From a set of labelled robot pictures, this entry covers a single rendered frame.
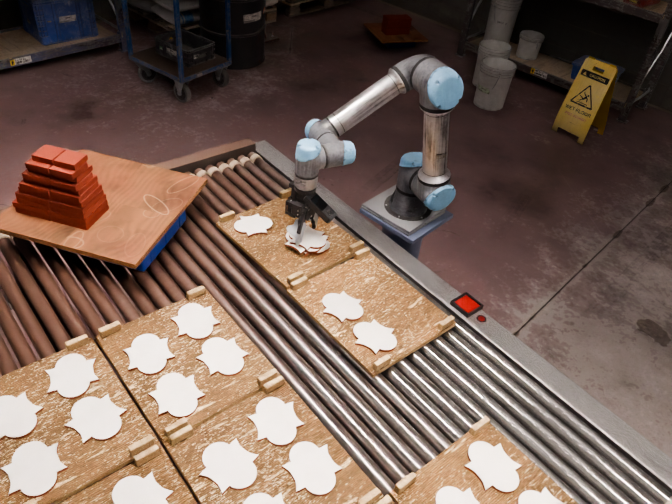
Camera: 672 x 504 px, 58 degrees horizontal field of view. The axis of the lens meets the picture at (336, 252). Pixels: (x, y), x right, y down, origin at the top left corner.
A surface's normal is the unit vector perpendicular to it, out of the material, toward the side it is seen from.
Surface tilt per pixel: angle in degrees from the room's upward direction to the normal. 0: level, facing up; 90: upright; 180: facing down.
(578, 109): 77
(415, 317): 0
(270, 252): 0
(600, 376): 0
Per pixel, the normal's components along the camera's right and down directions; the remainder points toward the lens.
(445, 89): 0.41, 0.49
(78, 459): 0.09, -0.76
